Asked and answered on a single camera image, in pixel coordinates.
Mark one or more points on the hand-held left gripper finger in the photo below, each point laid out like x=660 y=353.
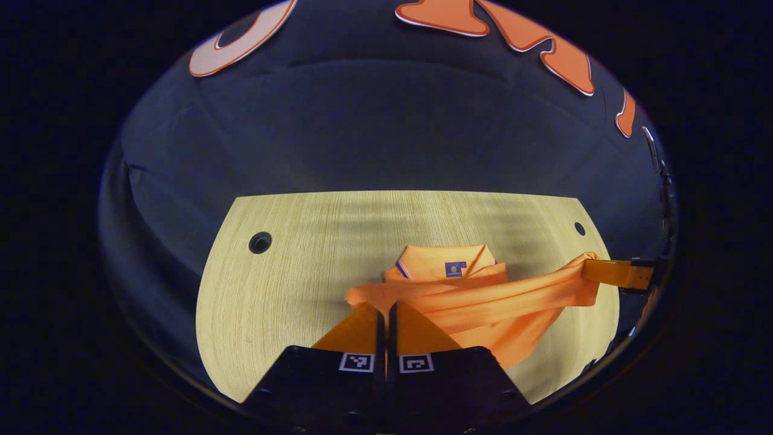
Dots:
x=380 y=362
x=392 y=386

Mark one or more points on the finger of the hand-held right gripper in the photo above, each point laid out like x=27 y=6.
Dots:
x=616 y=272

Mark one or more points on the orange T-shirt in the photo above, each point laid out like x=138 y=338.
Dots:
x=483 y=302

